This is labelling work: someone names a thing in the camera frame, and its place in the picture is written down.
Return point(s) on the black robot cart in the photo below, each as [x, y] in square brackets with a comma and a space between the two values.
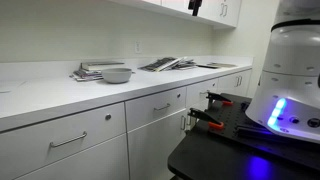
[203, 156]

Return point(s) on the drawer handle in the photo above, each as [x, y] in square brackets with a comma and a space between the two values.
[55, 145]
[161, 108]

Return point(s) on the middle drawer handle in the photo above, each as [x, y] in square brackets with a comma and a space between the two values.
[161, 108]

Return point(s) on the near black orange clamp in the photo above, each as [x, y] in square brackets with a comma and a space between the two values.
[196, 114]

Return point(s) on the black orange clamp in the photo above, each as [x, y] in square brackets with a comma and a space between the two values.
[217, 97]
[196, 114]

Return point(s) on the far black orange clamp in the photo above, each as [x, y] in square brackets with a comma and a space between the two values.
[217, 97]

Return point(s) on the left drawer lock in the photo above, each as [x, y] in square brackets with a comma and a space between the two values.
[108, 117]

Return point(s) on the left drawer handle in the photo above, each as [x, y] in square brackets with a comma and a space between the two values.
[55, 145]

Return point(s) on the white wall outlet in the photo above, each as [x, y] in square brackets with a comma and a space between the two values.
[137, 47]

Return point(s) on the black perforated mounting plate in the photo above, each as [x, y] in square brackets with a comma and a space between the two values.
[238, 128]

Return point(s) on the upper white wall cabinet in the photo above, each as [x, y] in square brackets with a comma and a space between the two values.
[221, 14]

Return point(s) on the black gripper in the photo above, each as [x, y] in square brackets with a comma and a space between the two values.
[194, 5]

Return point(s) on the grey bowl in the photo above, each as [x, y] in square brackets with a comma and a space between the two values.
[116, 75]

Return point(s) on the stack of books left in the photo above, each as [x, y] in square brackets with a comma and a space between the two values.
[92, 70]

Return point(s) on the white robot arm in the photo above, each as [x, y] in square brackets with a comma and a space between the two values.
[287, 98]

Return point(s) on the white lower cabinet unit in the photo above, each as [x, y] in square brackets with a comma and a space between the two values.
[134, 144]

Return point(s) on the fanned books pile centre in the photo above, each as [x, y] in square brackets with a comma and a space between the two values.
[168, 63]

